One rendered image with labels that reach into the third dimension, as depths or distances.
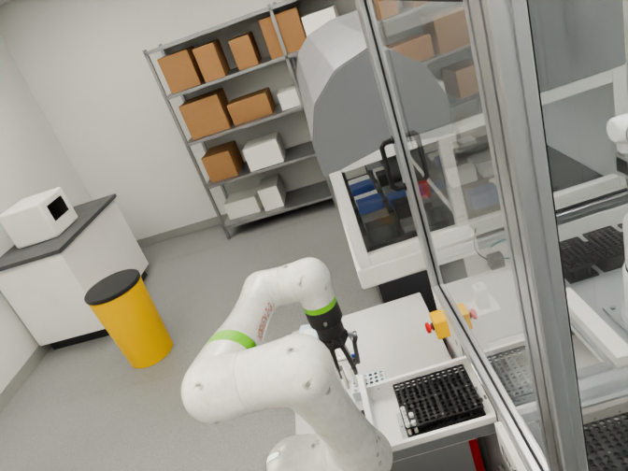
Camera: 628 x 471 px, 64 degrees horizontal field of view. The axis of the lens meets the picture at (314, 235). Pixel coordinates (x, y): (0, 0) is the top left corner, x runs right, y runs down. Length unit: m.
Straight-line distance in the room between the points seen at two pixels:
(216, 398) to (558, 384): 0.55
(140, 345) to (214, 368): 3.01
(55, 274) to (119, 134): 1.97
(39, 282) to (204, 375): 3.79
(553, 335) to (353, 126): 1.35
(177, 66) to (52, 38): 1.43
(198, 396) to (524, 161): 0.64
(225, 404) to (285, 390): 0.11
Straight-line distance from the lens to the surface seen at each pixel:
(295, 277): 1.27
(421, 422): 1.56
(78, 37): 5.86
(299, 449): 1.27
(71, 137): 6.16
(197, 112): 5.13
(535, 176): 0.67
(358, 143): 1.99
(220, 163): 5.23
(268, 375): 0.89
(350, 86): 1.95
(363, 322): 2.15
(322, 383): 0.89
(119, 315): 3.81
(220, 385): 0.93
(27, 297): 4.81
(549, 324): 0.78
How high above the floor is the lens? 2.02
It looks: 25 degrees down
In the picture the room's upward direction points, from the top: 20 degrees counter-clockwise
